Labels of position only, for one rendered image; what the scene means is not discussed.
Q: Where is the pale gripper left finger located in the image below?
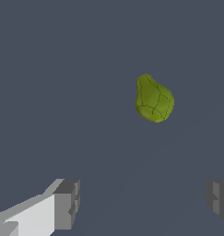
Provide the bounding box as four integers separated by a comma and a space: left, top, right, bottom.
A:
0, 178, 81, 236

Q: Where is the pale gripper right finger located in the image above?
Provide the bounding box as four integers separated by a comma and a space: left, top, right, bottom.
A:
204, 178, 224, 227

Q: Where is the green pear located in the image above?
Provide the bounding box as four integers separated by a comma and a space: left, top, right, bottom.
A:
135, 73, 175, 124

